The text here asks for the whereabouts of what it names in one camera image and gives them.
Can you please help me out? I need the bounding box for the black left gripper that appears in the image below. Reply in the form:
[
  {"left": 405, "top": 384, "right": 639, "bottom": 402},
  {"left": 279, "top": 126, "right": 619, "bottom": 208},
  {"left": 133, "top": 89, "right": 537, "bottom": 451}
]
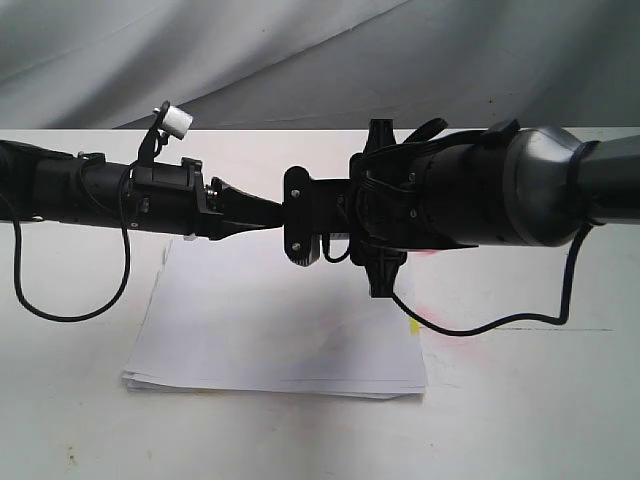
[{"left": 122, "top": 157, "right": 283, "bottom": 240}]

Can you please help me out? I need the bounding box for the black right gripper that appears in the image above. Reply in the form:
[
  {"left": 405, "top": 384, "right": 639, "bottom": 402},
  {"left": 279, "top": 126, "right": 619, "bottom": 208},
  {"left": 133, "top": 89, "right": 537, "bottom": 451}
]
[{"left": 347, "top": 118, "right": 440, "bottom": 298}]

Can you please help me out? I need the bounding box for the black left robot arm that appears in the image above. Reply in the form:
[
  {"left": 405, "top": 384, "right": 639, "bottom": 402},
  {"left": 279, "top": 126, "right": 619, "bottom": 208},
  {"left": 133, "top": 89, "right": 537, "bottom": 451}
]
[{"left": 1, "top": 141, "right": 283, "bottom": 240}]

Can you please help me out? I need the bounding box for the white paper stack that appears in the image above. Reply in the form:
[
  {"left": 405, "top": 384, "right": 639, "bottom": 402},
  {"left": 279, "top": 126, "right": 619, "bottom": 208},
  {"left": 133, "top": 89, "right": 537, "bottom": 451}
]
[{"left": 122, "top": 231, "right": 426, "bottom": 398}]

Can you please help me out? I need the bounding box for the white backdrop cloth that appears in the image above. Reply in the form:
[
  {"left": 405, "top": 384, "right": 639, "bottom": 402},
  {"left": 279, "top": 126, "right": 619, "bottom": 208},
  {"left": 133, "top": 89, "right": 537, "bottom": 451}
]
[{"left": 1, "top": 1, "right": 639, "bottom": 129}]

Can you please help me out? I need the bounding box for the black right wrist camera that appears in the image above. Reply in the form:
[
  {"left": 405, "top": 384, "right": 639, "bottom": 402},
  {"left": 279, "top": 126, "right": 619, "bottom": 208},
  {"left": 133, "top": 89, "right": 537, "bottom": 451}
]
[{"left": 282, "top": 166, "right": 350, "bottom": 267}]

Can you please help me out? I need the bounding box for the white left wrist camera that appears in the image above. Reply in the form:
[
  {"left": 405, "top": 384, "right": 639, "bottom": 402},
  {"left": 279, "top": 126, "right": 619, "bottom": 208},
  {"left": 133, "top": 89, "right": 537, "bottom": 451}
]
[{"left": 153, "top": 101, "right": 193, "bottom": 140}]

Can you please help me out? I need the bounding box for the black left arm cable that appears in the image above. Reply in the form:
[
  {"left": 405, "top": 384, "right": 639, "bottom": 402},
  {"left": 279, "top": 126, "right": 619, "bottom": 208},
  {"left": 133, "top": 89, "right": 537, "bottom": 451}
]
[{"left": 0, "top": 129, "right": 166, "bottom": 322}]

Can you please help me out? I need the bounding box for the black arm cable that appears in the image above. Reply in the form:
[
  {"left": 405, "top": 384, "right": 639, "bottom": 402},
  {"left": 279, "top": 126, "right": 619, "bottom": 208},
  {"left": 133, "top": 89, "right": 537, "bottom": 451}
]
[
  {"left": 0, "top": 129, "right": 166, "bottom": 322},
  {"left": 322, "top": 224, "right": 594, "bottom": 338}
]

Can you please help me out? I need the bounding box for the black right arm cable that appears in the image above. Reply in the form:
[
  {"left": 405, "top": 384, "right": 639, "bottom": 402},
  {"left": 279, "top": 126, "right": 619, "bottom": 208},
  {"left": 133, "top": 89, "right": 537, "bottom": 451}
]
[{"left": 322, "top": 224, "right": 594, "bottom": 338}]

